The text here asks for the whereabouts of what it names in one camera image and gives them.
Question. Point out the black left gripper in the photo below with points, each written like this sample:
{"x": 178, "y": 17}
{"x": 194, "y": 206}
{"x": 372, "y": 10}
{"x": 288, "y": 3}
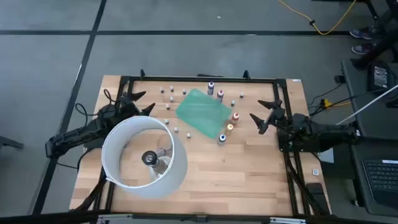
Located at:
{"x": 126, "y": 105}

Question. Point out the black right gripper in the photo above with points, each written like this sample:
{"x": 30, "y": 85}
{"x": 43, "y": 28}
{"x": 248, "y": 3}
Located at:
{"x": 275, "y": 116}

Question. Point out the red food coloring bottle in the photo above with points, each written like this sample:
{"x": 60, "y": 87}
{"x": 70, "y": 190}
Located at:
{"x": 235, "y": 117}

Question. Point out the yellow food coloring bottle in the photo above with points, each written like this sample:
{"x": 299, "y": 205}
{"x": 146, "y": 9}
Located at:
{"x": 229, "y": 128}

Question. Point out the pink food coloring bottle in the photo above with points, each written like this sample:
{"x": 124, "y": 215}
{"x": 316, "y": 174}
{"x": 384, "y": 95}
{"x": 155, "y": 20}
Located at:
{"x": 220, "y": 94}

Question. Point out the blue food coloring bottle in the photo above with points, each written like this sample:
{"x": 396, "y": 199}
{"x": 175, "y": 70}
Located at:
{"x": 221, "y": 139}

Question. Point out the purple food coloring bottle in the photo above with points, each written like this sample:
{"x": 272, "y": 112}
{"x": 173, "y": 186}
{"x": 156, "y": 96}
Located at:
{"x": 211, "y": 88}

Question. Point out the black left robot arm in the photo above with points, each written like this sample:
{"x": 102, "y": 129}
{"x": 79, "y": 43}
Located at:
{"x": 74, "y": 135}

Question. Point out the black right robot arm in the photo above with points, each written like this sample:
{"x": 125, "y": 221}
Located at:
{"x": 326, "y": 132}

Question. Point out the yellow power plug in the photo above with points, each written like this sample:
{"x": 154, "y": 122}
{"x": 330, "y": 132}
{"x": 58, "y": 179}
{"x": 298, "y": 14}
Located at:
{"x": 325, "y": 102}

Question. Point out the translucent green plastic tray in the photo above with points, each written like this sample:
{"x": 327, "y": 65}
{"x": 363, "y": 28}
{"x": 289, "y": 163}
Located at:
{"x": 202, "y": 113}

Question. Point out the small white tag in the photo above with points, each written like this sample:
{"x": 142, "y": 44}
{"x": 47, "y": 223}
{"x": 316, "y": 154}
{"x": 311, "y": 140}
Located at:
{"x": 315, "y": 171}

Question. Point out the black power plug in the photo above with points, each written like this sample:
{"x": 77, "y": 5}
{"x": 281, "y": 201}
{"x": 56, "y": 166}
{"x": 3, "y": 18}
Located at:
{"x": 339, "y": 78}

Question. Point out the black flat phone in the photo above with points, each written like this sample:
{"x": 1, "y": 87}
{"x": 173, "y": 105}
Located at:
{"x": 315, "y": 188}

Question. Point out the white thin rod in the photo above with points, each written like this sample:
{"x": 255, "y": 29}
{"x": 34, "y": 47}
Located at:
{"x": 367, "y": 104}

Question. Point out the black side desk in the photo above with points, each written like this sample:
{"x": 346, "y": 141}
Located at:
{"x": 357, "y": 189}
{"x": 373, "y": 121}

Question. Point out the person's shoe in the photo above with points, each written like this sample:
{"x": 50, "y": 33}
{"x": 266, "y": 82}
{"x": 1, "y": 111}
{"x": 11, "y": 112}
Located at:
{"x": 362, "y": 48}
{"x": 360, "y": 33}

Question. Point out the black power adapter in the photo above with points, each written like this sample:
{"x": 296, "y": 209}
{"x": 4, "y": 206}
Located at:
{"x": 380, "y": 76}

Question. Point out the black stand legs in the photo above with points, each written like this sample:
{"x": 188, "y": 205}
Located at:
{"x": 373, "y": 51}

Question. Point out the black laptop keyboard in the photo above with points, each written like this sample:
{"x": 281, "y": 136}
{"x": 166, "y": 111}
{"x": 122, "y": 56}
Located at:
{"x": 382, "y": 180}

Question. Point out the grey chair base leg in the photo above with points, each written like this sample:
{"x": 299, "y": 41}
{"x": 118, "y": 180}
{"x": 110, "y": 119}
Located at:
{"x": 9, "y": 143}

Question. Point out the black frame bracket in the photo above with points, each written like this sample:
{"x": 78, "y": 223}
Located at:
{"x": 246, "y": 74}
{"x": 142, "y": 74}

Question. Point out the black aluminium table frame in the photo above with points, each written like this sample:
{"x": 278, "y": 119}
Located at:
{"x": 202, "y": 79}

